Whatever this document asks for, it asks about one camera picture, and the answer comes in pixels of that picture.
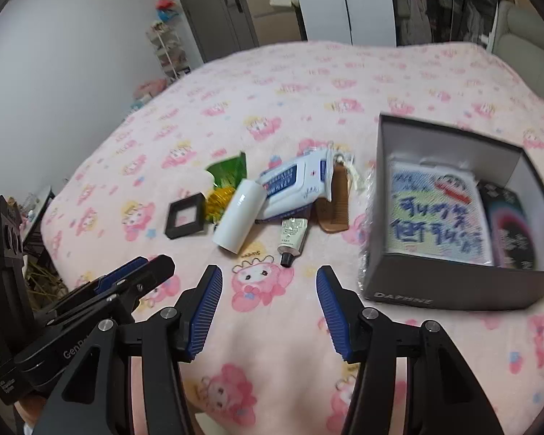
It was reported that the green foil packet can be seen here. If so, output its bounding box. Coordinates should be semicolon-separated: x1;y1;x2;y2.
206;152;248;191

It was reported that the brown cardboard carton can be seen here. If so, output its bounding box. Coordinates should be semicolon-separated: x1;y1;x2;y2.
242;0;302;46

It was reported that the black glass wardrobe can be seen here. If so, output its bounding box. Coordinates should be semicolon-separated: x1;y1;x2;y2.
385;0;501;48

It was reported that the small cream tube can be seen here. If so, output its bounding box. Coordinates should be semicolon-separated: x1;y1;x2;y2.
277;218;310;267

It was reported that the blue and white tube pack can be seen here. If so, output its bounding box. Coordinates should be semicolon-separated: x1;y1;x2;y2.
255;147;333;223

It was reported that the red and blue plush toy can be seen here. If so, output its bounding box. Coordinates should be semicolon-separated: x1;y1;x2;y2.
154;0;182;25

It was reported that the white paper roll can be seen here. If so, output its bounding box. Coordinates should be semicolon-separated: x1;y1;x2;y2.
213;180;266;253

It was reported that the grey upholstered headboard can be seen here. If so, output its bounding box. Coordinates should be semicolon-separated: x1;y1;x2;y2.
491;0;544;114

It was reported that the grey door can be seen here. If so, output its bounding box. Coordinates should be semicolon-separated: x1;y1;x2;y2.
167;0;260;63

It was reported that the dry straw pile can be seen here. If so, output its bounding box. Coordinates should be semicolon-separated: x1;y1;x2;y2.
25;263;68;311

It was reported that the pixel art pack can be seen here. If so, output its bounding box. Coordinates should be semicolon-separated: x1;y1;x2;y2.
386;159;494;266

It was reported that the black cardboard box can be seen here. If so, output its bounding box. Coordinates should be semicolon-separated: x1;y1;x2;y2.
359;113;544;311

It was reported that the black rainbow print carton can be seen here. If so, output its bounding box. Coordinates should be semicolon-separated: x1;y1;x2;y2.
478;180;542;269

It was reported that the pink plush toy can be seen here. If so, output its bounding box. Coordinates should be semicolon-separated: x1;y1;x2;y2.
133;78;168;100

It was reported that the white charm in clear bag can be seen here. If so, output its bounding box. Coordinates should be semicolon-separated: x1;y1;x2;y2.
328;142;361;191

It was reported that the black square frame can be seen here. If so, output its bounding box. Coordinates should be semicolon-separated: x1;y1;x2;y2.
164;191;208;239

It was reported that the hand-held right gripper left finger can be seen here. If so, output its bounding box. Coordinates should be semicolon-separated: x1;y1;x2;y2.
29;264;224;435

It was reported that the brown comb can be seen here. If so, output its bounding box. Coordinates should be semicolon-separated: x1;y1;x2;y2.
316;165;350;233

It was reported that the white wardrobe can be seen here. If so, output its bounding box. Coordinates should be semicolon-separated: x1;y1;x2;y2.
287;0;397;47

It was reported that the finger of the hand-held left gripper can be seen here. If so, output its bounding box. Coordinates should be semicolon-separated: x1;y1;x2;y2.
50;256;149;311
108;254;177;314

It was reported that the white shelf rack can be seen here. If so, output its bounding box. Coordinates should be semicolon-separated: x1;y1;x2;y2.
145;25;192;83

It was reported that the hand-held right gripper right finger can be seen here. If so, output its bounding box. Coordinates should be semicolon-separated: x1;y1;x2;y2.
316;266;517;435

